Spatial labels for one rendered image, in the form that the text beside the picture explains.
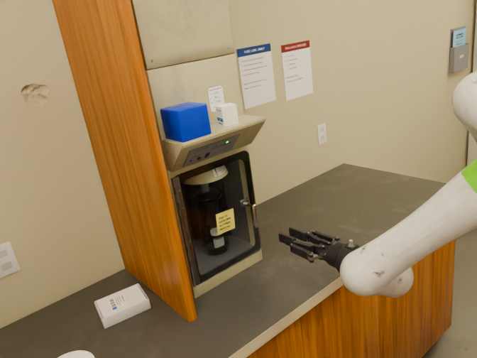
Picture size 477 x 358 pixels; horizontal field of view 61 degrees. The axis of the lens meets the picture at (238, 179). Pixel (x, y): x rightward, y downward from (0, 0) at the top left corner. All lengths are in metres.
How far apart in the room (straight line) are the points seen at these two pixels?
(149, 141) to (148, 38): 0.29
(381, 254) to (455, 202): 0.19
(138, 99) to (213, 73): 0.31
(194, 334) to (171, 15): 0.94
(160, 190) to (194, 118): 0.22
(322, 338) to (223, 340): 0.45
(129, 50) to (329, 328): 1.15
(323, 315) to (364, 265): 0.60
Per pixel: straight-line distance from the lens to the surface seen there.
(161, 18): 1.24
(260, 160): 2.07
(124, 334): 1.42
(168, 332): 1.36
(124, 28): 1.09
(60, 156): 1.58
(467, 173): 0.90
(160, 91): 1.22
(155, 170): 1.14
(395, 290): 1.08
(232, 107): 1.26
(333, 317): 1.60
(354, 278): 0.98
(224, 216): 1.41
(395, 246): 0.94
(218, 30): 1.34
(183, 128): 1.14
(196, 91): 1.29
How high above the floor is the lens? 1.78
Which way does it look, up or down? 20 degrees down
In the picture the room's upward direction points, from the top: 8 degrees counter-clockwise
